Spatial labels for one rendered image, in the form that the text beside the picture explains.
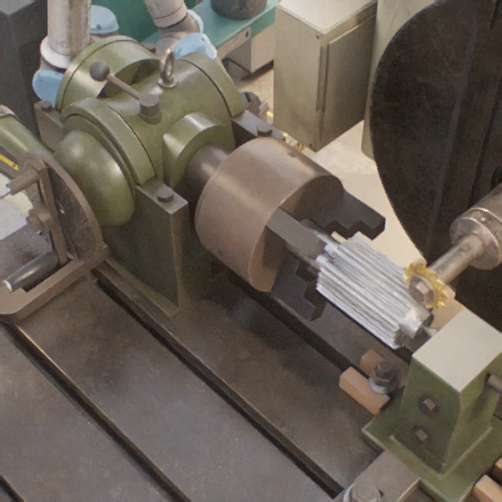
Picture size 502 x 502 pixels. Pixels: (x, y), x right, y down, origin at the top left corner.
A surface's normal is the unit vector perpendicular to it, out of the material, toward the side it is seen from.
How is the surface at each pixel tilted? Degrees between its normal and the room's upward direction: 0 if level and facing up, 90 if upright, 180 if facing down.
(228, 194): 43
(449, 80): 90
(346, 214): 5
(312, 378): 0
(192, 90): 24
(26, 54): 90
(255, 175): 17
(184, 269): 90
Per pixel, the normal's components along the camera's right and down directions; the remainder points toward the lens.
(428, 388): -0.72, 0.53
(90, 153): -0.12, -0.32
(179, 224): 0.70, 0.55
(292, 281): -0.65, 0.20
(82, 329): 0.00, -0.65
